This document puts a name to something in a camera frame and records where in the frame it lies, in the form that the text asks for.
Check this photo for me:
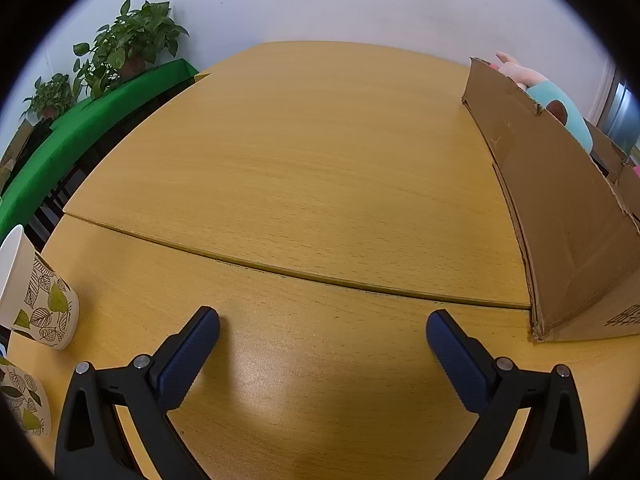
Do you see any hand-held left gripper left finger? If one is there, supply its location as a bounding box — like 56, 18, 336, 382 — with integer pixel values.
55, 306, 221, 480

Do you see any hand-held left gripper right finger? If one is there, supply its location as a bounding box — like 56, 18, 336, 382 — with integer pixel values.
426, 309, 590, 480

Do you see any wooden desktop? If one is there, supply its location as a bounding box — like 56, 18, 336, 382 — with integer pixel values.
10, 40, 640, 480

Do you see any leaf print paper cup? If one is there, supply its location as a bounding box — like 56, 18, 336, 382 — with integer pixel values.
0, 357, 52, 437
0, 224, 80, 351

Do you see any dark chair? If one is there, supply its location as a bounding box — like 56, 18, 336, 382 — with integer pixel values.
25, 160, 96, 246

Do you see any green tablecloth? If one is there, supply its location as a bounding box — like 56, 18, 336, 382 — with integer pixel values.
0, 58, 201, 246

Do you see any small brown cardboard box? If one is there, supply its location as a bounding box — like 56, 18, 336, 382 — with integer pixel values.
0, 120, 35, 186

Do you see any teal and pink plush toy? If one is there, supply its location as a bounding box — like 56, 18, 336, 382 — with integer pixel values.
492, 51, 593, 153

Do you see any metal framed glass door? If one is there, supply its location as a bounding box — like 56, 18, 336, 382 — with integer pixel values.
597, 67, 640, 161

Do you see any small potted green plant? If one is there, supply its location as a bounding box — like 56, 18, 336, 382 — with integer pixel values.
22, 73, 76, 121

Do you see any large potted green plant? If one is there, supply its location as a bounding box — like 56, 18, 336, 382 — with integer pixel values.
73, 0, 190, 100

